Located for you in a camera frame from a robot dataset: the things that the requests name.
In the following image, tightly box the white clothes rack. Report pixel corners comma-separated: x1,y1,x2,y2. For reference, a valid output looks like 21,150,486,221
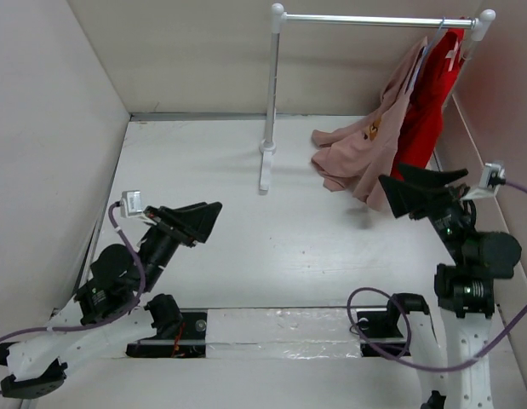
258,1,497,195

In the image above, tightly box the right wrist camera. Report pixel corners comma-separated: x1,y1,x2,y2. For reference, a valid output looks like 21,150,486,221
461,162,506,201

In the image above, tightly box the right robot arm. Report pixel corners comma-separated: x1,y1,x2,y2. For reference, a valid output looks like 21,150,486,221
379,163,522,408

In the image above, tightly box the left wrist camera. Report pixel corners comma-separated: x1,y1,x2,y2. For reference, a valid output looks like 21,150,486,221
120,190,145,218

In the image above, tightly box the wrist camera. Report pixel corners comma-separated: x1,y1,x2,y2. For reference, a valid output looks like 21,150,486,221
120,190,145,218
461,162,506,201

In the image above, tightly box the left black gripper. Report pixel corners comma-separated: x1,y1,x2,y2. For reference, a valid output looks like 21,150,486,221
139,201,224,291

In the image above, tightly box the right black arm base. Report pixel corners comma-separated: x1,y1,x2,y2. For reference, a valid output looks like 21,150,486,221
347,292,431,358

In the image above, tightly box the red t shirt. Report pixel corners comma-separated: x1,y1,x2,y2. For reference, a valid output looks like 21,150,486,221
392,28,465,177

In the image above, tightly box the light blue wire hanger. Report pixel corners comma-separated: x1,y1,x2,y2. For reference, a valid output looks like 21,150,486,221
408,18,445,91

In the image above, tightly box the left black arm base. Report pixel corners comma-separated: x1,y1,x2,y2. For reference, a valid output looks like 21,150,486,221
126,294,208,359

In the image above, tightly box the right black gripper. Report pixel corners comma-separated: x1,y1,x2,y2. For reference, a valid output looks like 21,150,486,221
381,158,476,263

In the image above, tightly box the pink printed t shirt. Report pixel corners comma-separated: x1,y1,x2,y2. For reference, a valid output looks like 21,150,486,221
311,37,428,210

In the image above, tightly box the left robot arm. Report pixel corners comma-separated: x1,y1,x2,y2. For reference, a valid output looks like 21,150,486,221
0,199,222,400

